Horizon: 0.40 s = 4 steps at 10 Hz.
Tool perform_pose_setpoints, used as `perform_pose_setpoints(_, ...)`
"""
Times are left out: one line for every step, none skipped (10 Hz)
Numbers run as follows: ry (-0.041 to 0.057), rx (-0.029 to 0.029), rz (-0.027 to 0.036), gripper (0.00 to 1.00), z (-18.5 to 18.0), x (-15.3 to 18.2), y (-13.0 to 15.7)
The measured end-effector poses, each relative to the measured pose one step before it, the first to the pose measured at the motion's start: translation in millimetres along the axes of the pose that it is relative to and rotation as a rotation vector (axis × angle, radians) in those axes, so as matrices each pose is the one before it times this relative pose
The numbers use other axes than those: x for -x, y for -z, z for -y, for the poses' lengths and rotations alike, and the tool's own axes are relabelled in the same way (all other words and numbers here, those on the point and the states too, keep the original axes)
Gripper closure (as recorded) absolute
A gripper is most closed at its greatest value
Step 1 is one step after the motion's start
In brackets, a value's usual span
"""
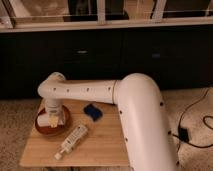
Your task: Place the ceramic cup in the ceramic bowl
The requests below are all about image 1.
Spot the black power cable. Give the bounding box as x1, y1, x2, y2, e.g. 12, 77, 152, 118
171, 88, 213, 149

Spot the clear plastic bottle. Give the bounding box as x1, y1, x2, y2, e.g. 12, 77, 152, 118
55, 124, 88, 160

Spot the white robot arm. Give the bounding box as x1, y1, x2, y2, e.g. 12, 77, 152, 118
38, 72, 181, 171

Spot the white ceramic cup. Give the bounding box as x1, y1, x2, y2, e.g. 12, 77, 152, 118
37, 114, 64, 127

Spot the orange ceramic bowl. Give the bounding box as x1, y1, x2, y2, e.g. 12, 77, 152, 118
35, 106, 72, 136

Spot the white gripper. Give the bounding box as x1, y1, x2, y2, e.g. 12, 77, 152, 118
45, 104, 62, 128

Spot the blue sponge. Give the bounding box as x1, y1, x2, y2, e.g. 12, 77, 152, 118
84, 104, 103, 121

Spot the small wooden table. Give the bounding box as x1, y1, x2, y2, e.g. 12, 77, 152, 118
20, 100, 129, 167

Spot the dark cabinet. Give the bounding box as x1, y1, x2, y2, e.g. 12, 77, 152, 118
0, 26, 213, 99

